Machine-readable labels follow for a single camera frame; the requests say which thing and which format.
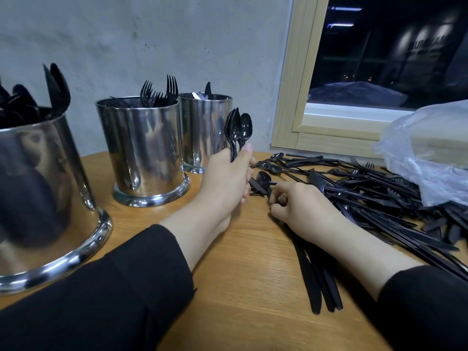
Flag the person's right forearm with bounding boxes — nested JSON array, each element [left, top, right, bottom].
[[318, 219, 468, 351]]

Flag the person's right hand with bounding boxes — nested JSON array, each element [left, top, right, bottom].
[[268, 179, 345, 247]]

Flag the person's left hand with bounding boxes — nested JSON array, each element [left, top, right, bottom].
[[196, 141, 254, 225]]

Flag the person's left forearm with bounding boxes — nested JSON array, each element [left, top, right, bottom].
[[0, 204, 235, 351]]

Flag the pile of black plastic cutlery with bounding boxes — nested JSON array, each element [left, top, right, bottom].
[[249, 152, 468, 316]]

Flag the black plastic spoon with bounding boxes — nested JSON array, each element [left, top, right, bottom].
[[224, 107, 243, 162], [239, 112, 254, 152]]

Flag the dark parked car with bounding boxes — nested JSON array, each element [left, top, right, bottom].
[[310, 81, 412, 109]]

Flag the bunch of black spoons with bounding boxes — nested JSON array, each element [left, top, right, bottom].
[[0, 63, 73, 131]]

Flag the clear plastic bag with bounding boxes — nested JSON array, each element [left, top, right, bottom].
[[374, 100, 468, 208]]

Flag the black plastic fork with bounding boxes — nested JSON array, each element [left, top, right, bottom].
[[165, 74, 179, 100], [139, 79, 155, 107]]

